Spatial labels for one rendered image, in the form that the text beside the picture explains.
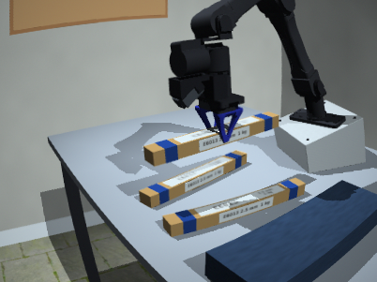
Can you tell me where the tan rectangular box with blue bands and white label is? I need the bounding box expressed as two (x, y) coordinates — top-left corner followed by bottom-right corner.
(162, 178), (306, 237)

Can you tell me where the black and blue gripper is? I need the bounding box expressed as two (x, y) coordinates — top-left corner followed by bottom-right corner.
(195, 70), (245, 142)

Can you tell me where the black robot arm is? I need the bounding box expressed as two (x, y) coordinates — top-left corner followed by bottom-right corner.
(169, 0), (346, 128)

